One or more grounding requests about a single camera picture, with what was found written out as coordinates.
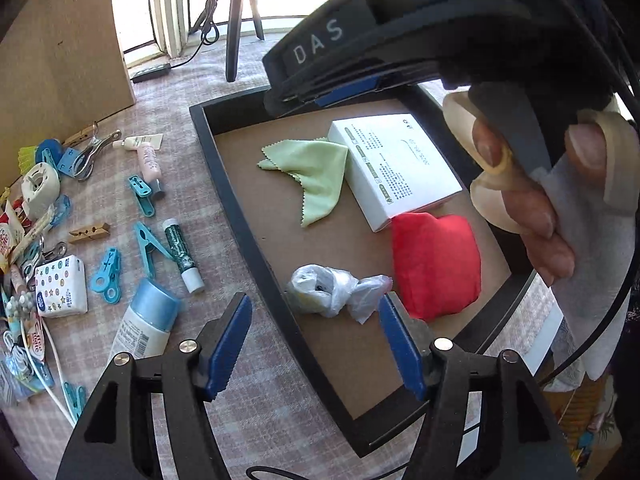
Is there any white window frame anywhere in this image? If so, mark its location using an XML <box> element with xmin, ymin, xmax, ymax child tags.
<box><xmin>147</xmin><ymin>0</ymin><xmax>191</xmax><ymax>58</ymax></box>

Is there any black power adapter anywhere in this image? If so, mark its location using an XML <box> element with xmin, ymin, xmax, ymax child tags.
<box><xmin>131</xmin><ymin>62</ymin><xmax>171</xmax><ymax>83</ymax></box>

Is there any person's right hand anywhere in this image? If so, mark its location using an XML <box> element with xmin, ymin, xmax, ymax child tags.
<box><xmin>442</xmin><ymin>92</ymin><xmax>640</xmax><ymax>288</ymax></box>

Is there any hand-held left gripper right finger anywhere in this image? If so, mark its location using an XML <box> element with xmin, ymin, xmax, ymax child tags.
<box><xmin>379</xmin><ymin>292</ymin><xmax>581</xmax><ymax>480</ymax></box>

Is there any wooden board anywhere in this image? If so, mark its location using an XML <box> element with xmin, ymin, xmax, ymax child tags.
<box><xmin>0</xmin><ymin>0</ymin><xmax>137</xmax><ymax>191</ymax></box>

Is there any coffee creamer packet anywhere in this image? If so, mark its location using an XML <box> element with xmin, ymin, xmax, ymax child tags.
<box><xmin>0</xmin><ymin>220</ymin><xmax>23</xmax><ymax>266</ymax></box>
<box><xmin>25</xmin><ymin>330</ymin><xmax>48</xmax><ymax>366</ymax></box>

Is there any white tape roll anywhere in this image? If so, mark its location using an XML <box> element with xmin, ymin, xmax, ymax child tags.
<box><xmin>21</xmin><ymin>162</ymin><xmax>62</xmax><ymax>221</ymax></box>

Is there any metal spring clip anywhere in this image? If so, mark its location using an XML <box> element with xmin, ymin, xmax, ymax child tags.
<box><xmin>75</xmin><ymin>130</ymin><xmax>122</xmax><ymax>182</ymax></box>
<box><xmin>37</xmin><ymin>241</ymin><xmax>68</xmax><ymax>261</ymax></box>

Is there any bundle of cotton swabs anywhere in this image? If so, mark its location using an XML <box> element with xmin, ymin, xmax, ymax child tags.
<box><xmin>2</xmin><ymin>295</ymin><xmax>38</xmax><ymax>331</ymax></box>

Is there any small white tube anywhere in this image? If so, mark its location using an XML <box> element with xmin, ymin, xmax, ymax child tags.
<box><xmin>112</xmin><ymin>133</ymin><xmax>165</xmax><ymax>152</ymax></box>

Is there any black tripod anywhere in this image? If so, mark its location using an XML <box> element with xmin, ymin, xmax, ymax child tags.
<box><xmin>190</xmin><ymin>0</ymin><xmax>266</xmax><ymax>83</ymax></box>

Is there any green lip balm stick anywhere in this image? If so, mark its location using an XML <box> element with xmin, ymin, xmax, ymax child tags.
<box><xmin>163</xmin><ymin>218</ymin><xmax>206</xmax><ymax>294</ymax></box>

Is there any red cloth pouch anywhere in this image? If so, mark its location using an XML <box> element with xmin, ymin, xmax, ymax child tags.
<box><xmin>391</xmin><ymin>212</ymin><xmax>482</xmax><ymax>322</ymax></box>

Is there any wooden clothespin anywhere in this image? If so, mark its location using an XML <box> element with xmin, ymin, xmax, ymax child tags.
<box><xmin>62</xmin><ymin>122</ymin><xmax>101</xmax><ymax>148</ymax></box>
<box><xmin>68</xmin><ymin>223</ymin><xmax>111</xmax><ymax>244</ymax></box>
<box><xmin>10</xmin><ymin>210</ymin><xmax>53</xmax><ymax>261</ymax></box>

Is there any pink checked tablecloth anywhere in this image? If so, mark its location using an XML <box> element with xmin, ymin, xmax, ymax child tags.
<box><xmin>0</xmin><ymin>52</ymin><xmax>566</xmax><ymax>480</ymax></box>

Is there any black adapter cable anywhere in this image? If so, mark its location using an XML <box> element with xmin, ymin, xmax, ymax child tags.
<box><xmin>170</xmin><ymin>5</ymin><xmax>221</xmax><ymax>68</ymax></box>

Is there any green microfibre cloth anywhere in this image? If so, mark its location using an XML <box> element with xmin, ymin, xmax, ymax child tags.
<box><xmin>257</xmin><ymin>137</ymin><xmax>349</xmax><ymax>228</ymax></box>

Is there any blue card with white cable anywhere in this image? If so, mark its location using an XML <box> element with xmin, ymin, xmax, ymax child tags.
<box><xmin>0</xmin><ymin>345</ymin><xmax>53</xmax><ymax>403</ymax></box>

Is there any white bottle with blue cap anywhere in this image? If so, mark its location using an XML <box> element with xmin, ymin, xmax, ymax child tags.
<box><xmin>107</xmin><ymin>277</ymin><xmax>182</xmax><ymax>361</ymax></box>

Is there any teal plastic clothespin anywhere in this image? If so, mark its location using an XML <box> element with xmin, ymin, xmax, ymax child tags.
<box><xmin>62</xmin><ymin>382</ymin><xmax>87</xmax><ymax>421</ymax></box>
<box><xmin>132</xmin><ymin>221</ymin><xmax>176</xmax><ymax>278</ymax></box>
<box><xmin>127</xmin><ymin>175</ymin><xmax>157</xmax><ymax>217</ymax></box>
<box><xmin>20</xmin><ymin>240</ymin><xmax>46</xmax><ymax>271</ymax></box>
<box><xmin>89</xmin><ymin>247</ymin><xmax>122</xmax><ymax>305</ymax></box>

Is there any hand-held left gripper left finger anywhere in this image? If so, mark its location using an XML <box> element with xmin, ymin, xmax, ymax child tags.
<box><xmin>55</xmin><ymin>292</ymin><xmax>253</xmax><ymax>480</ymax></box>

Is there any white cable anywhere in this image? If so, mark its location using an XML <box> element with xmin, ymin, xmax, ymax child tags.
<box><xmin>37</xmin><ymin>317</ymin><xmax>76</xmax><ymax>426</ymax></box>

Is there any yellow-green plastic comb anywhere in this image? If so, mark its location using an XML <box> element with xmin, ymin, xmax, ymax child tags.
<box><xmin>18</xmin><ymin>145</ymin><xmax>41</xmax><ymax>176</ymax></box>

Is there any floral printed cloth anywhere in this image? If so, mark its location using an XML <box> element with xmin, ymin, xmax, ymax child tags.
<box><xmin>542</xmin><ymin>375</ymin><xmax>626</xmax><ymax>473</ymax></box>

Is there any white tissue packet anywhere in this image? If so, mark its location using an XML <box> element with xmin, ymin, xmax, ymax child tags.
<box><xmin>34</xmin><ymin>255</ymin><xmax>88</xmax><ymax>318</ymax></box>

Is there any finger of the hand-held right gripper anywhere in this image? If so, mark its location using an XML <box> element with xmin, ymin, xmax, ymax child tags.
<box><xmin>264</xmin><ymin>72</ymin><xmax>441</xmax><ymax>117</ymax></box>
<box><xmin>280</xmin><ymin>37</ymin><xmax>441</xmax><ymax>98</ymax></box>

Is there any white flat box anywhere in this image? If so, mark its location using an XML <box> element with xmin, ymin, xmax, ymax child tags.
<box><xmin>327</xmin><ymin>114</ymin><xmax>463</xmax><ymax>233</ymax></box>

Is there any pink tube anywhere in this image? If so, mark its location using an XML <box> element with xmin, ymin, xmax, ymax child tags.
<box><xmin>139</xmin><ymin>144</ymin><xmax>167</xmax><ymax>200</ymax></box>

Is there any crumpled clear plastic bag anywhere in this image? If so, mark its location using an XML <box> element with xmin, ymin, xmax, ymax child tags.
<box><xmin>286</xmin><ymin>264</ymin><xmax>393</xmax><ymax>325</ymax></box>

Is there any black tray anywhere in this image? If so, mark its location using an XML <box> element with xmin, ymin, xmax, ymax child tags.
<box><xmin>189</xmin><ymin>82</ymin><xmax>556</xmax><ymax>458</ymax></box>

